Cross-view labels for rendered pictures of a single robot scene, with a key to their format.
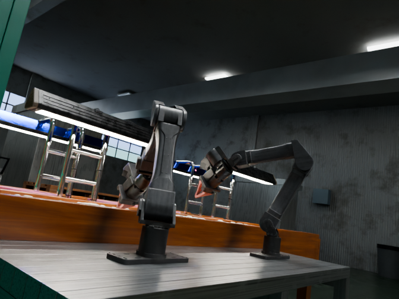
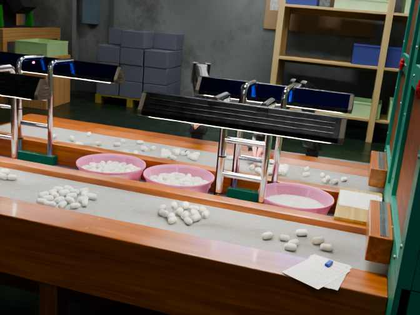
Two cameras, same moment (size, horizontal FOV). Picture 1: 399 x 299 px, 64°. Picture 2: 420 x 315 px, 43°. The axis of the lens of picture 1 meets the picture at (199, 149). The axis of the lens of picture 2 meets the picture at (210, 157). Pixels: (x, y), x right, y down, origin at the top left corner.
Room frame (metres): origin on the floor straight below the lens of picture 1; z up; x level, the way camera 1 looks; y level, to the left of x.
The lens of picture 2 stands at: (2.43, 2.09, 1.36)
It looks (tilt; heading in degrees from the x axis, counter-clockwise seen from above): 15 degrees down; 242
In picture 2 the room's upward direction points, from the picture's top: 5 degrees clockwise
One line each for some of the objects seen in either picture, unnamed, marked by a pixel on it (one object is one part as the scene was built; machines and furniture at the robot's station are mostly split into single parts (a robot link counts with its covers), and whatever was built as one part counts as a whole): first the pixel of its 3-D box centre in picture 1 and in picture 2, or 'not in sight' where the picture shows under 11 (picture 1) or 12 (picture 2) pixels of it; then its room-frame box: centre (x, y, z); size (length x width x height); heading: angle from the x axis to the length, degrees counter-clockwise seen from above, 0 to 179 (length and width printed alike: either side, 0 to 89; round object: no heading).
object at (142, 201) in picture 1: (156, 213); (312, 144); (0.78, 0.08, 0.77); 0.09 x 0.06 x 0.06; 105
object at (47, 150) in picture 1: (51, 165); (237, 165); (1.58, 0.71, 0.90); 0.20 x 0.19 x 0.45; 136
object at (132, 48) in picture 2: not in sight; (140, 67); (-0.21, -5.16, 0.52); 1.05 x 0.70 x 1.04; 139
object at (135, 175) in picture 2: not in sight; (110, 174); (1.84, 0.18, 0.72); 0.27 x 0.27 x 0.10
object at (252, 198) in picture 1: (265, 216); not in sight; (8.16, -1.90, 0.90); 1.36 x 1.05 x 1.79; 49
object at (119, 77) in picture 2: (246, 171); (57, 66); (1.94, -0.31, 1.08); 0.62 x 0.08 x 0.07; 136
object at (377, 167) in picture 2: not in sight; (377, 167); (0.89, 0.63, 0.83); 0.30 x 0.06 x 0.07; 46
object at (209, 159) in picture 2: not in sight; (169, 157); (1.52, 0.02, 0.73); 1.81 x 0.30 x 0.02; 136
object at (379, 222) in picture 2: not in sight; (378, 229); (1.36, 1.12, 0.83); 0.30 x 0.06 x 0.07; 46
